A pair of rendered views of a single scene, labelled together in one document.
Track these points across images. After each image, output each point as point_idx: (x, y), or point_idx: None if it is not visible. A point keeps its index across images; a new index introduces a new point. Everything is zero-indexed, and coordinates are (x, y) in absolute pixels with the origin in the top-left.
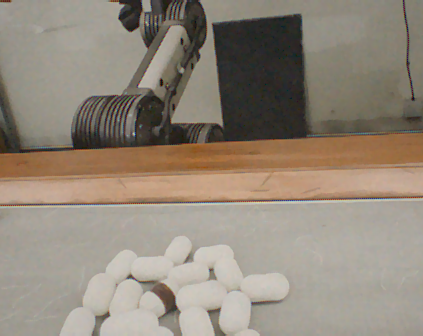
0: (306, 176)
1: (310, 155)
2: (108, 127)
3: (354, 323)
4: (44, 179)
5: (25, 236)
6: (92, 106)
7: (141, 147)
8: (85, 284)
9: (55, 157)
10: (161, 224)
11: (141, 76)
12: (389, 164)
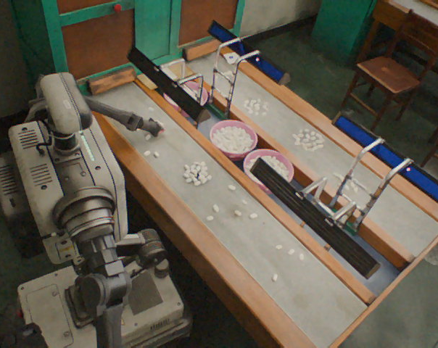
0: (157, 175)
1: (150, 177)
2: (159, 237)
3: (183, 159)
4: (193, 216)
5: (204, 207)
6: (156, 244)
7: (167, 211)
8: (202, 187)
9: (185, 225)
10: (183, 191)
11: (134, 238)
12: (146, 165)
